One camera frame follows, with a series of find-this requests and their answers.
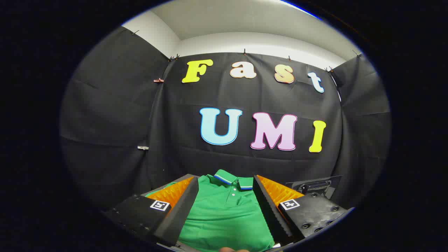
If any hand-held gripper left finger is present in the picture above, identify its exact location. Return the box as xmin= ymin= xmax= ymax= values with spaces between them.
xmin=103 ymin=176 xmax=200 ymax=246

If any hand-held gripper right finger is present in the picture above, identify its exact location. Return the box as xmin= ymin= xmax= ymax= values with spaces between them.
xmin=252 ymin=174 xmax=349 ymax=246

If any green polo shirt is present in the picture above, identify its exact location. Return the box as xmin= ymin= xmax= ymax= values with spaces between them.
xmin=145 ymin=169 xmax=275 ymax=252

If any black backdrop cloth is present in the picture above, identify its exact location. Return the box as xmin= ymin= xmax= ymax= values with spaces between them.
xmin=59 ymin=26 xmax=391 ymax=210

